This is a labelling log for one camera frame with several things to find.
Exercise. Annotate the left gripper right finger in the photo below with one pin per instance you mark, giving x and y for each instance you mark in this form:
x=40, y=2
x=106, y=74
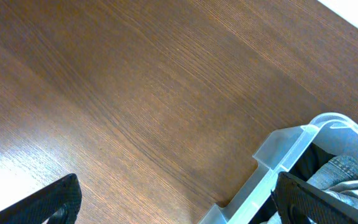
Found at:
x=299, y=202

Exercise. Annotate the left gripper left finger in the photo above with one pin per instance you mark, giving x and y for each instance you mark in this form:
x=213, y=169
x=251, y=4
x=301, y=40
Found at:
x=58, y=202

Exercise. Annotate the black garment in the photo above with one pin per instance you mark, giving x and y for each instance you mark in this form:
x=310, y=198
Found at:
x=308, y=164

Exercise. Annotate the light blue jeans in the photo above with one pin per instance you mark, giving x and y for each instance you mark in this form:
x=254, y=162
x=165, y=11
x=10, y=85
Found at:
x=339, y=179

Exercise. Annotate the clear plastic storage container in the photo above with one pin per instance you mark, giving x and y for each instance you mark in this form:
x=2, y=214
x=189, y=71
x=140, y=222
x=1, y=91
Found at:
x=334, y=133

